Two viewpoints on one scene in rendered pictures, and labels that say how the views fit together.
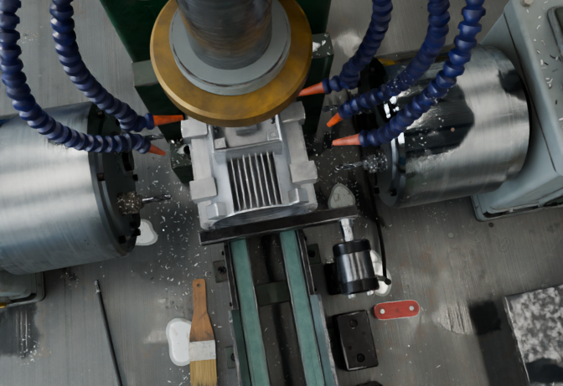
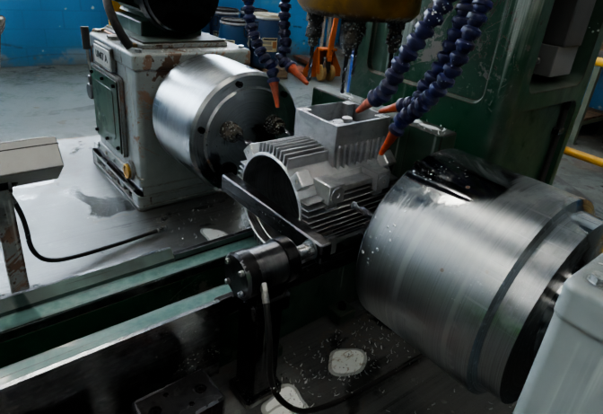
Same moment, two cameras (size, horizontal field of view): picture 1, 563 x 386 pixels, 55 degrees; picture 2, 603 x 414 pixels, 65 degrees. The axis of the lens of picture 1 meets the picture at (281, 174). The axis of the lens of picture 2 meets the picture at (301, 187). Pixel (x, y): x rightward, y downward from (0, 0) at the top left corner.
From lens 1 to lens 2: 0.77 m
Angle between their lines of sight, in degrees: 58
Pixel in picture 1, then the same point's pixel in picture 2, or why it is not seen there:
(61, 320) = (126, 222)
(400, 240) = not seen: outside the picture
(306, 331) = (170, 312)
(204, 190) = not seen: hidden behind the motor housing
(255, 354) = (129, 281)
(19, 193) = (206, 64)
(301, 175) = (324, 180)
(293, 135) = (357, 178)
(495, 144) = (502, 232)
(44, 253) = (172, 100)
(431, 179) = (404, 224)
